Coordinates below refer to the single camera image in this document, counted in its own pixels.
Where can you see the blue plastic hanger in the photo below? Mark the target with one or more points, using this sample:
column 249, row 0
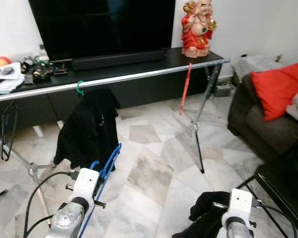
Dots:
column 112, row 161

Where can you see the black shirt green logo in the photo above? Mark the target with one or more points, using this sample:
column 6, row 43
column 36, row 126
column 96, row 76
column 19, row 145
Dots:
column 203, row 208

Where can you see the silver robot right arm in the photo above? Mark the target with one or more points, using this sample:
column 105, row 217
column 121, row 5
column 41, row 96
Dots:
column 238, row 232

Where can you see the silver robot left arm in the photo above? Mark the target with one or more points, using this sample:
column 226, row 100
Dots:
column 67, row 220

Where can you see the green plastic hanger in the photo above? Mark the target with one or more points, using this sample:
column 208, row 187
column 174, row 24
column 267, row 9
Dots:
column 78, row 89

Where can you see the red plastic hanger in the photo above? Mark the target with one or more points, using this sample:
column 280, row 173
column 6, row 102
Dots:
column 185, row 91

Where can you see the black shirt small white logo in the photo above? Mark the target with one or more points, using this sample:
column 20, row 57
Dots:
column 87, row 129

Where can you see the black TV console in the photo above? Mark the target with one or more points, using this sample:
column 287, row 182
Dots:
column 139, row 96

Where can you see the silver metal clothes rack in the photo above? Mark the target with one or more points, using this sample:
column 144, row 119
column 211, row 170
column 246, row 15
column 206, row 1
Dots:
column 139, row 75

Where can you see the black soundbar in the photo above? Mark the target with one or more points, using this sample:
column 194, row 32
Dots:
column 119, row 59

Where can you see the black electronic gadget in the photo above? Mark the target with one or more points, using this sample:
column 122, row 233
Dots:
column 39, row 74

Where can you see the dark brown sofa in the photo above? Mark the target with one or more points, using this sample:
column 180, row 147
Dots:
column 268, row 134

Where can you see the small white bottle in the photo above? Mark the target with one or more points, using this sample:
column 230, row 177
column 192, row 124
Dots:
column 42, row 52

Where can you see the red cushion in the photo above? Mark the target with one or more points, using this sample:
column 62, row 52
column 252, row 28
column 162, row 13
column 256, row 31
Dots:
column 278, row 89

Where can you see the orange ball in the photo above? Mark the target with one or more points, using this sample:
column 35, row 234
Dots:
column 2, row 60

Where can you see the black television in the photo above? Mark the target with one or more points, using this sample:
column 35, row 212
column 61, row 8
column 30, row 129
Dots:
column 99, row 25

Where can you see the red laughing Buddha statue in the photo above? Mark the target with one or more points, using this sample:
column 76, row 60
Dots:
column 196, row 34

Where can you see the grey fabric cover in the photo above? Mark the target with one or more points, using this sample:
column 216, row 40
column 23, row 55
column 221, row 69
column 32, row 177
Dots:
column 258, row 64

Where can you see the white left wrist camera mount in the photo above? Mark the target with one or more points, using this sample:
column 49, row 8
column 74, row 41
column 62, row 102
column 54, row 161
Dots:
column 85, row 184

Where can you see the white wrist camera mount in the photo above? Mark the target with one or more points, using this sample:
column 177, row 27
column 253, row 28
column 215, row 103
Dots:
column 240, row 206
column 85, row 184

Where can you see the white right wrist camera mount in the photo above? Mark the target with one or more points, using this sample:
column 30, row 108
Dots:
column 240, row 206

